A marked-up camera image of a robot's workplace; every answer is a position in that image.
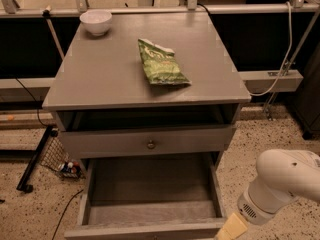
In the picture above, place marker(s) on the yellow foam padded gripper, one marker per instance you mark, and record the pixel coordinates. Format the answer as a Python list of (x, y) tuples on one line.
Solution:
[(252, 206)]

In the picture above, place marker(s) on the grey drawer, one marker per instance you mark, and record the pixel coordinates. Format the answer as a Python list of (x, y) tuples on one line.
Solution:
[(138, 142), (163, 197)]

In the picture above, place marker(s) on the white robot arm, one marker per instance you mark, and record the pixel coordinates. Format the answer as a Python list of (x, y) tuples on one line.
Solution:
[(282, 177)]

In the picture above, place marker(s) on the grey wooden drawer cabinet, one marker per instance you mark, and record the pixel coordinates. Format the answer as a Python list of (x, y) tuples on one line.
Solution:
[(101, 84)]

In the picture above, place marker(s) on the grey top drawer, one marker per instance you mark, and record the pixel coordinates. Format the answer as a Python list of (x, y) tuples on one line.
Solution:
[(138, 142)]

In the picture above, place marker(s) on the dark side cabinet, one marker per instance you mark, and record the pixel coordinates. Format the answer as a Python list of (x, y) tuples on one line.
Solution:
[(305, 104)]

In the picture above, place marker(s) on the green chip bag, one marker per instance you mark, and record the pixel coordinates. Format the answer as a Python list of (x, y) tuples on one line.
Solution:
[(160, 65)]

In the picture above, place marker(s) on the black metal bar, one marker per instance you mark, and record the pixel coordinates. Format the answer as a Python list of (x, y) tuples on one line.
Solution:
[(23, 184)]

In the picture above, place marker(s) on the white ceramic bowl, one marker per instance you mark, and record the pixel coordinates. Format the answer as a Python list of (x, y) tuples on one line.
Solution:
[(97, 22)]

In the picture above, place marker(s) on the wire mesh basket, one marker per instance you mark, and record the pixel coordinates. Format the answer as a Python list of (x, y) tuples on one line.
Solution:
[(56, 159)]

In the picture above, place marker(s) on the grey metal rail frame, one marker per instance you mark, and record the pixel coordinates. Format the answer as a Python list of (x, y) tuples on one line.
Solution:
[(160, 9)]

